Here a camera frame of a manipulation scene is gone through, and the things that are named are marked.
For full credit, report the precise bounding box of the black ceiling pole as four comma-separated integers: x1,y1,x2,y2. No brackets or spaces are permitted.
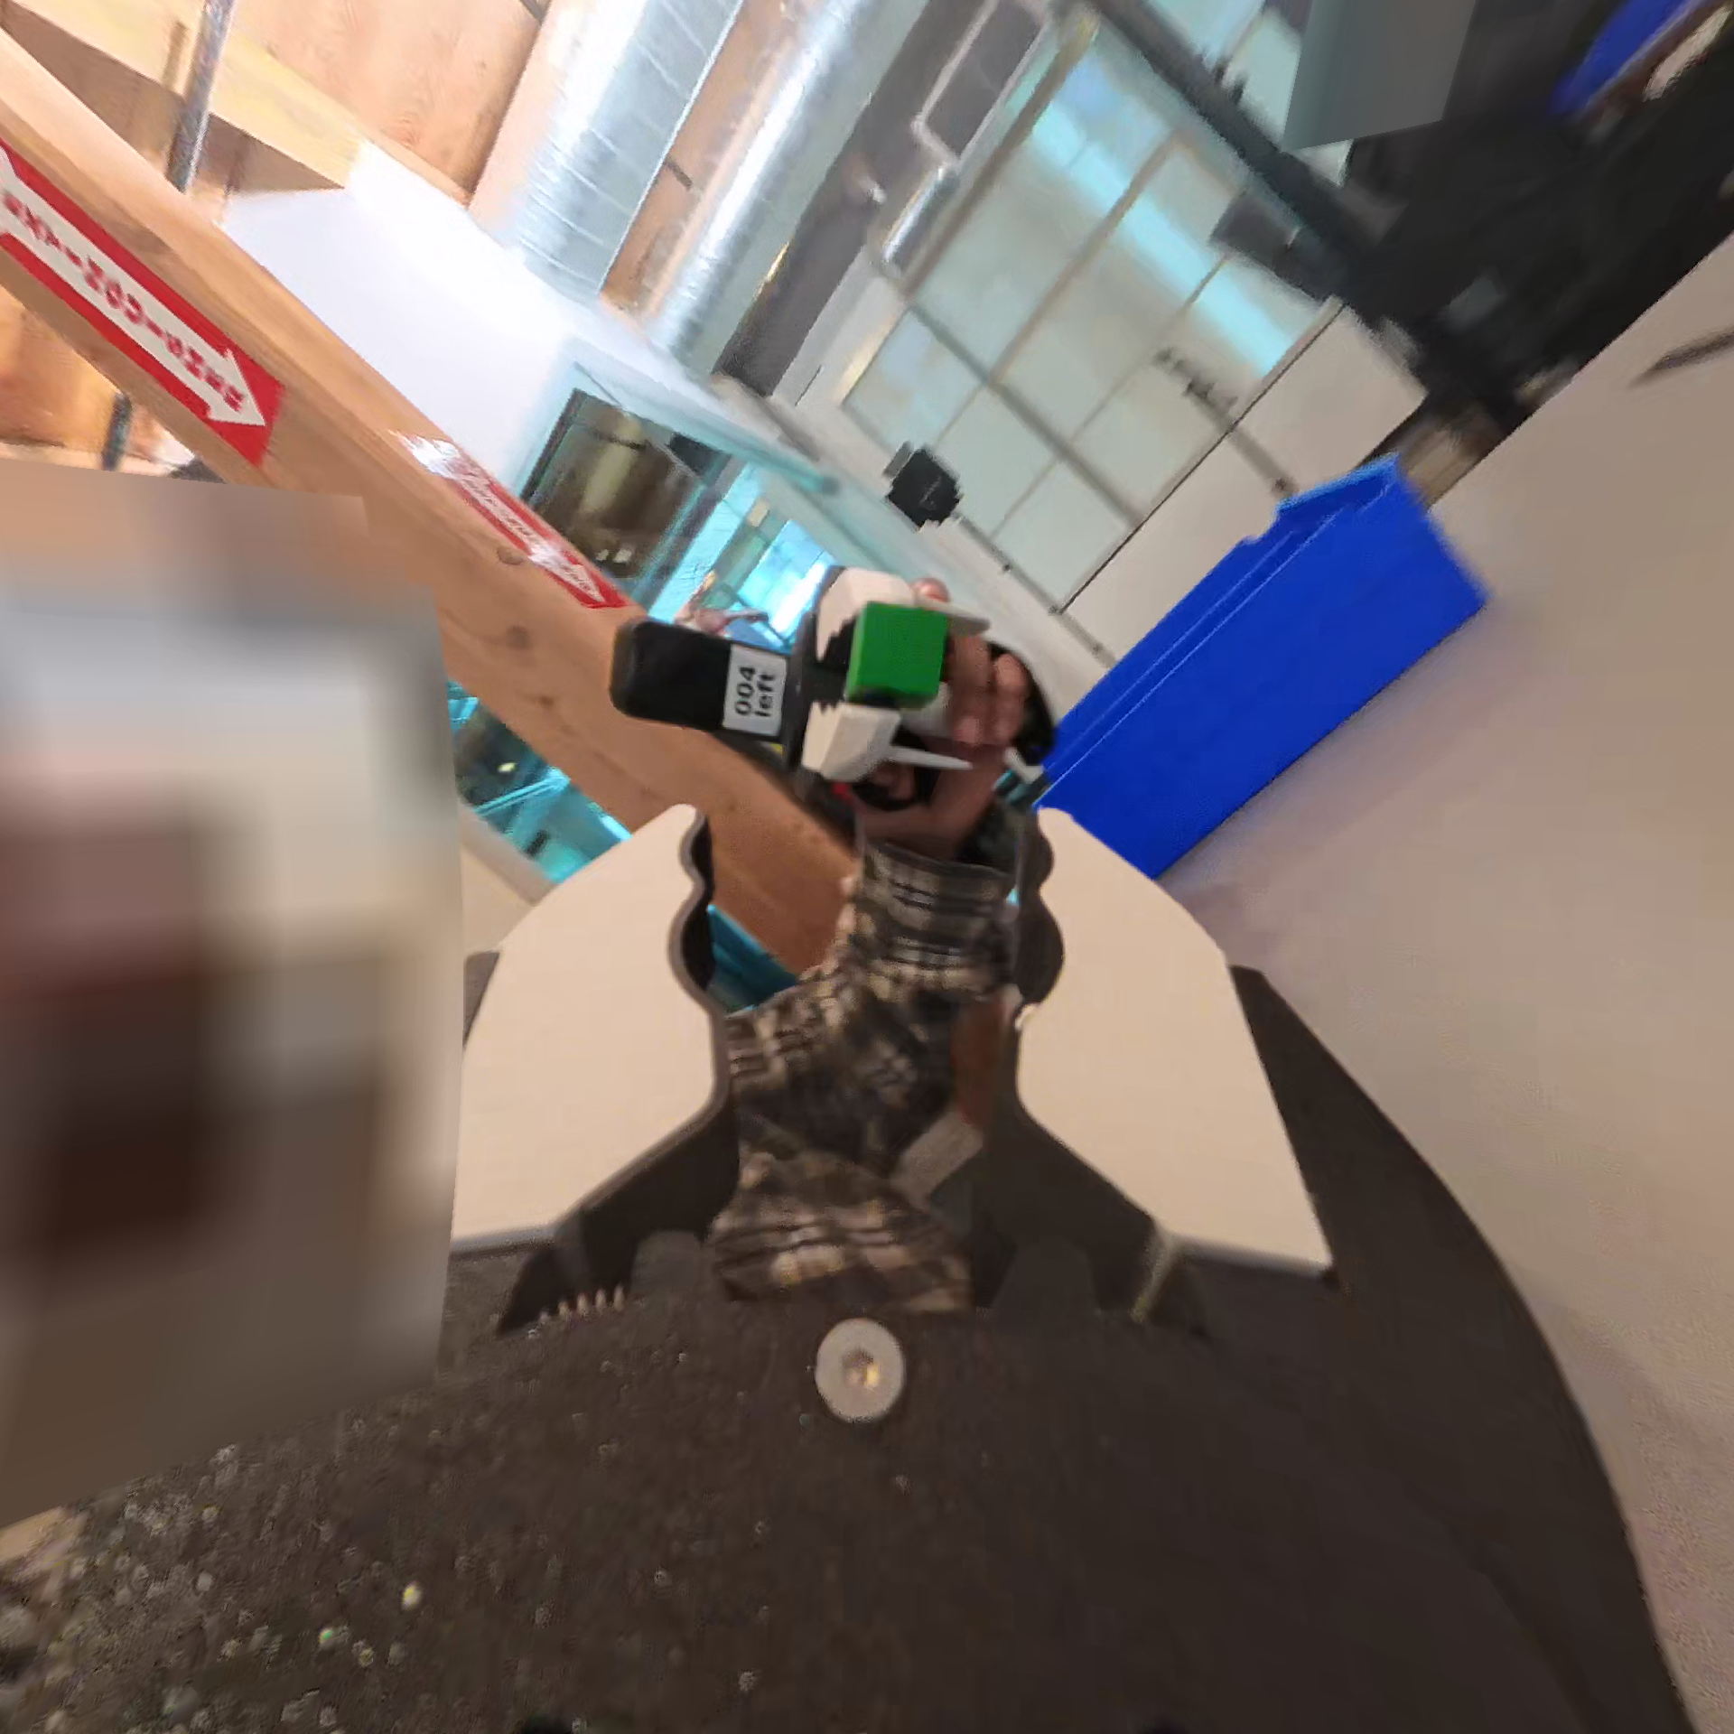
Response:
1159,346,1294,504

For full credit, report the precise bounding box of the blue plastic bin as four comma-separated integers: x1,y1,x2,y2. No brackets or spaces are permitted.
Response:
1036,459,1488,880
1551,0,1721,116

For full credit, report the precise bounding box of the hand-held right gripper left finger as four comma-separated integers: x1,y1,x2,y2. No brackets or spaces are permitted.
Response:
455,805,745,1289

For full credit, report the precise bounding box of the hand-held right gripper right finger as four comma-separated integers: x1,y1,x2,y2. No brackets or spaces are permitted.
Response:
969,809,1331,1320

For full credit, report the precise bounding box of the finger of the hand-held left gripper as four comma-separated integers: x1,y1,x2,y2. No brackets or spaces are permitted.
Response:
800,704,898,789
814,567,917,671

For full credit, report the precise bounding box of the large green cube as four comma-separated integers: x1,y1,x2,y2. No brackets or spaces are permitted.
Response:
847,604,954,713

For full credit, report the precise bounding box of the red arrow sign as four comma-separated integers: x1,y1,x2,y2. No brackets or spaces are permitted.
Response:
0,137,288,469
399,432,628,612

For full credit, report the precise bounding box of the silver ventilation duct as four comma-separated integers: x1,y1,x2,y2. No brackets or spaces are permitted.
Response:
651,0,976,367
508,0,747,293

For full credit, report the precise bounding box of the person's left forearm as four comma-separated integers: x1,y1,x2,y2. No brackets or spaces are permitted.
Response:
710,814,1019,1314

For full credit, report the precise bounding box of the person's left hand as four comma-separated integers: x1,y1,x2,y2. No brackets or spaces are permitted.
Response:
867,581,1060,867

